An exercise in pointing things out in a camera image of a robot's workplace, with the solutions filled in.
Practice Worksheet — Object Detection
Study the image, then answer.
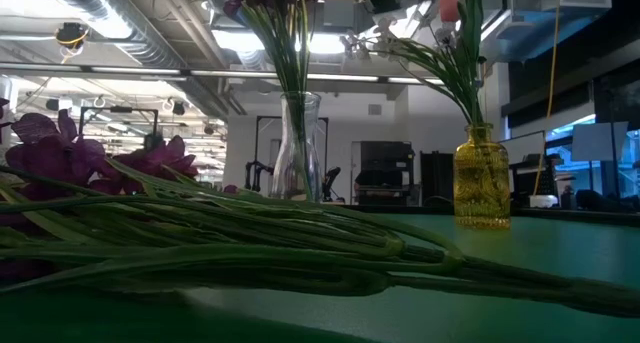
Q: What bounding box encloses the purple artificial flower bunch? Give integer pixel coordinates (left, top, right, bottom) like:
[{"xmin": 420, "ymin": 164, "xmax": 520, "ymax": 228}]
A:
[
  {"xmin": 0, "ymin": 107, "xmax": 640, "ymax": 320},
  {"xmin": 222, "ymin": 0, "xmax": 332, "ymax": 200}
]

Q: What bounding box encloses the white artificial flower bunch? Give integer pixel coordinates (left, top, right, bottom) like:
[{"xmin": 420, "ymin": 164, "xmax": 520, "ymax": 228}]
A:
[{"xmin": 339, "ymin": 13, "xmax": 484, "ymax": 127}]

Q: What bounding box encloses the pink artificial tulip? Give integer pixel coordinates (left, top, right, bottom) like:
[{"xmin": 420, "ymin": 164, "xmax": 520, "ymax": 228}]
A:
[
  {"xmin": 442, "ymin": 0, "xmax": 486, "ymax": 129},
  {"xmin": 438, "ymin": 0, "xmax": 484, "ymax": 129}
]

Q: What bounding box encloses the clear glass vase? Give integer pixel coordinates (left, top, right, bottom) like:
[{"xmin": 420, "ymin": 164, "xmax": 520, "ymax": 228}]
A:
[{"xmin": 272, "ymin": 91, "xmax": 324, "ymax": 203}]

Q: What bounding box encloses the yellow glass vase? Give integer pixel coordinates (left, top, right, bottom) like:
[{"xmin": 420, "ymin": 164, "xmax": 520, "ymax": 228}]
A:
[{"xmin": 452, "ymin": 123, "xmax": 513, "ymax": 231}]

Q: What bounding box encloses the black background gripper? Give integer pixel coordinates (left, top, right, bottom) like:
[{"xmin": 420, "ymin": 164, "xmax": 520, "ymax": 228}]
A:
[{"xmin": 322, "ymin": 166, "xmax": 345, "ymax": 203}]

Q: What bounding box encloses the black cabinet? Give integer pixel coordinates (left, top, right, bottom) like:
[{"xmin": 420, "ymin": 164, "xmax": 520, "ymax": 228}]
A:
[{"xmin": 352, "ymin": 140, "xmax": 417, "ymax": 207}]

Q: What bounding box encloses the black box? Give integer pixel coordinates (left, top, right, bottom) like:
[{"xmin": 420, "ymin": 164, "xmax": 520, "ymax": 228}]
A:
[{"xmin": 419, "ymin": 150, "xmax": 456, "ymax": 207}]

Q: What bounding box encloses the long ceiling light strip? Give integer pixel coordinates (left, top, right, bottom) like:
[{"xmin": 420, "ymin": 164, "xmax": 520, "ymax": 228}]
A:
[{"xmin": 0, "ymin": 62, "xmax": 446, "ymax": 87}]

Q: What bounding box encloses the green table mat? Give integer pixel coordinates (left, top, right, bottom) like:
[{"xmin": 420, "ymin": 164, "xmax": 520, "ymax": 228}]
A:
[{"xmin": 0, "ymin": 210, "xmax": 640, "ymax": 343}]

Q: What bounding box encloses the black ceiling device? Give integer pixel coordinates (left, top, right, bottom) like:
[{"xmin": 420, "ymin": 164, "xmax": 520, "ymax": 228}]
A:
[{"xmin": 53, "ymin": 21, "xmax": 90, "ymax": 52}]

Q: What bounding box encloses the pale gray panel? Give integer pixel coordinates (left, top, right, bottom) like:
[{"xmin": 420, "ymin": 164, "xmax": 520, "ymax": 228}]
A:
[{"xmin": 571, "ymin": 121, "xmax": 630, "ymax": 163}]

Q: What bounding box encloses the silver ventilation duct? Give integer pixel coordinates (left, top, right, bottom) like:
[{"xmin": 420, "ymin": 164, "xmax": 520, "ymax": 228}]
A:
[{"xmin": 37, "ymin": 0, "xmax": 236, "ymax": 122}]

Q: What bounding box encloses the yellow hanging cable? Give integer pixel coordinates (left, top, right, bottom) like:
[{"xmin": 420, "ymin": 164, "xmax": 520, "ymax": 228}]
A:
[{"xmin": 531, "ymin": 0, "xmax": 566, "ymax": 197}]

